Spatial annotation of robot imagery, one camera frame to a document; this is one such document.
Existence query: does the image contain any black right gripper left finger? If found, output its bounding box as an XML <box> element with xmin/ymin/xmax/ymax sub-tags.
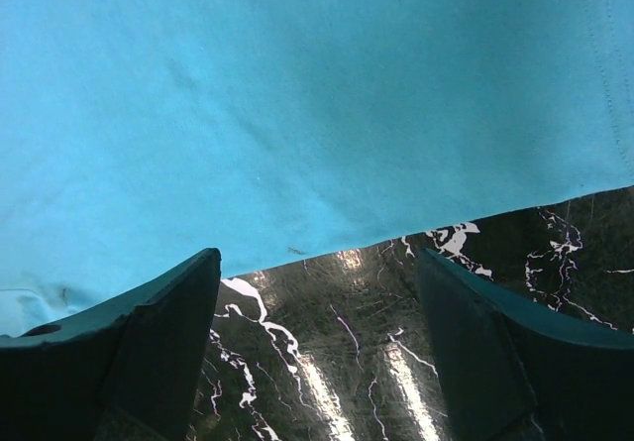
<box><xmin>1</xmin><ymin>249</ymin><xmax>221</xmax><ymax>440</ymax></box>

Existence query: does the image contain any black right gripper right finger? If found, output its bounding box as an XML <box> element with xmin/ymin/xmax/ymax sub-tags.
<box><xmin>417</xmin><ymin>250</ymin><xmax>633</xmax><ymax>440</ymax></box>

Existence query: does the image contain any cyan t shirt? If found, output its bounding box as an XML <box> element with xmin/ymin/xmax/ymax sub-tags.
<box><xmin>1</xmin><ymin>0</ymin><xmax>633</xmax><ymax>336</ymax></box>

